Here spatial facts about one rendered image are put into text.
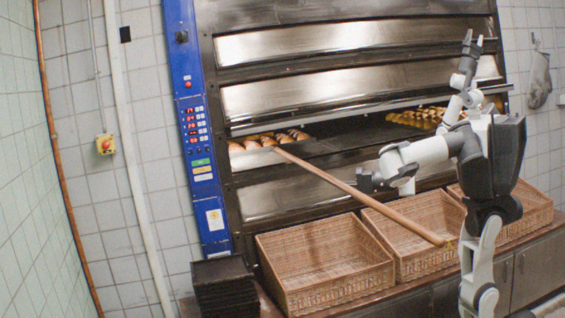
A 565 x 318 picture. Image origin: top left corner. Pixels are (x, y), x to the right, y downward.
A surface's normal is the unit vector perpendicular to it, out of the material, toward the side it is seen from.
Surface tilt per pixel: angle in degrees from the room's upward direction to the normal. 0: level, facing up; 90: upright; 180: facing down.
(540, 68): 91
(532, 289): 89
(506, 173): 90
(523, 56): 90
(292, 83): 70
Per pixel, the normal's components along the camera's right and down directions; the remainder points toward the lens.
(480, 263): 0.40, 0.52
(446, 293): 0.27, 0.15
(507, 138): -0.64, 0.25
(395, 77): 0.21, -0.18
